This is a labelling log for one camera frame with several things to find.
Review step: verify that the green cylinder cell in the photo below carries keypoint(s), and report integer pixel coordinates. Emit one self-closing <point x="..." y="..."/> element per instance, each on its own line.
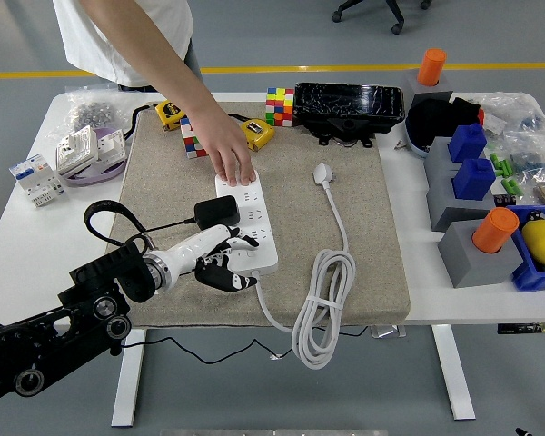
<point x="505" y="168"/>
<point x="518" y="187"/>
<point x="495" y="160"/>
<point x="508" y="186"/>

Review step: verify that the metal bracket under table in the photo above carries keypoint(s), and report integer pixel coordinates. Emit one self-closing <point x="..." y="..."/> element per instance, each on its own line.
<point x="388" y="331"/>

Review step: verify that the small black circuit board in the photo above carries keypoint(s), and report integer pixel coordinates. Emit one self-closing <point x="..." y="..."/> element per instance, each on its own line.
<point x="505" y="200"/>

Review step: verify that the person's right hand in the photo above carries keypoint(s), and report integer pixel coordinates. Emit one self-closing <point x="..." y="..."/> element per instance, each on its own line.
<point x="227" y="145"/>

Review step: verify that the black office chair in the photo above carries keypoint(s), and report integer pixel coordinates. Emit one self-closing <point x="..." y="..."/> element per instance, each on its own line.
<point x="393" y="9"/>

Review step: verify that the grey-brown mat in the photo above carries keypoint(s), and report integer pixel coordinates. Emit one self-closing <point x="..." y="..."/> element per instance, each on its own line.
<point x="300" y="272"/>

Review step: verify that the clear bag of metal nuts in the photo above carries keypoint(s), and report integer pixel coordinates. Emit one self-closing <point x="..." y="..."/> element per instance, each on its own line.
<point x="93" y="113"/>

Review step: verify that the person's right forearm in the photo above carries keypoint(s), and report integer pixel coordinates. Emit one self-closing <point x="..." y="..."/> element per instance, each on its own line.
<point x="163" y="59"/>

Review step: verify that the black plastic tray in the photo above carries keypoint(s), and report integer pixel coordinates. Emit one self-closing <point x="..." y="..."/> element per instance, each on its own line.
<point x="349" y="102"/>

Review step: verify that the grey block with hole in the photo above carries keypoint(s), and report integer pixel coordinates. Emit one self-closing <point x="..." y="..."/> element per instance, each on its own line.
<point x="409" y="82"/>
<point x="454" y="215"/>
<point x="472" y="268"/>
<point x="436" y="159"/>

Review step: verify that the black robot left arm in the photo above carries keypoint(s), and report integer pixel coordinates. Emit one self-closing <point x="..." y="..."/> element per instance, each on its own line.
<point x="109" y="272"/>

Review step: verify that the black cloth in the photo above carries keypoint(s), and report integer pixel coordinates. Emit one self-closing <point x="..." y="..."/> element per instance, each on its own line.
<point x="431" y="120"/>

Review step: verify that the colourful puzzle cube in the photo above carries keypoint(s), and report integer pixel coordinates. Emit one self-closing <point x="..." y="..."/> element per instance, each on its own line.
<point x="280" y="106"/>
<point x="191" y="145"/>

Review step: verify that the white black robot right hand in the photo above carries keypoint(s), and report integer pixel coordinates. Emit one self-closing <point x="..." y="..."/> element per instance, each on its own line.
<point x="523" y="433"/>

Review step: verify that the orange cylinder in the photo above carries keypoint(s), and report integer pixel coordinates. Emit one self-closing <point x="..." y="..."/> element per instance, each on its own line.
<point x="495" y="229"/>
<point x="431" y="68"/>

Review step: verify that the blue plastic bin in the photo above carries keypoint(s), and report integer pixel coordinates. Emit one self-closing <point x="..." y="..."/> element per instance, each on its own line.
<point x="531" y="278"/>

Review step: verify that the yellow tape measure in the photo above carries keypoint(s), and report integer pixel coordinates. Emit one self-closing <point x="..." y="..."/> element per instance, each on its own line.
<point x="165" y="113"/>
<point x="261" y="134"/>

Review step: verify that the purple tape roll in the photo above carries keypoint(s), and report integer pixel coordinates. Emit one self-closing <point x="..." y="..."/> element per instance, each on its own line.
<point x="95" y="176"/>

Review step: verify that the person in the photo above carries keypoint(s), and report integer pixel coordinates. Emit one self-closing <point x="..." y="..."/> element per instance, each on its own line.
<point x="172" y="18"/>

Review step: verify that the white bowl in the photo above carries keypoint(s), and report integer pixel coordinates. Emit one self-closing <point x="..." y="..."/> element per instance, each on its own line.
<point x="413" y="138"/>

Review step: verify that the white wall socket panel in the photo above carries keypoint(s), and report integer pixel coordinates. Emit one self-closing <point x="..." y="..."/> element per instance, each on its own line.
<point x="113" y="145"/>
<point x="75" y="152"/>

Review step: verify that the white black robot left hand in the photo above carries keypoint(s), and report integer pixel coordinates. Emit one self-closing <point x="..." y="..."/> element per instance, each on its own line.
<point x="200" y="240"/>

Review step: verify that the small metal clip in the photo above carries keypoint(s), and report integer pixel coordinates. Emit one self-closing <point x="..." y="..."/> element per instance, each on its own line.
<point x="399" y="145"/>

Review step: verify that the blue block with knob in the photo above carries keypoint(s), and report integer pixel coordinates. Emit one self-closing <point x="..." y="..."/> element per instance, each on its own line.
<point x="472" y="179"/>
<point x="468" y="145"/>

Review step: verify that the black box under table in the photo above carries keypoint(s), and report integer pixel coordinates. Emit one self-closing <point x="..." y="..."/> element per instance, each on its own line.
<point x="527" y="328"/>

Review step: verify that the white circuit breaker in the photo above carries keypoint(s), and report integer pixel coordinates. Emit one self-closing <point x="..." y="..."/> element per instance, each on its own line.
<point x="36" y="179"/>

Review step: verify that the white table leg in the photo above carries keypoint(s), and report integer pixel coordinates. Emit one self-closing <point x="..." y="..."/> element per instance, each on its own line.
<point x="129" y="377"/>
<point x="454" y="372"/>

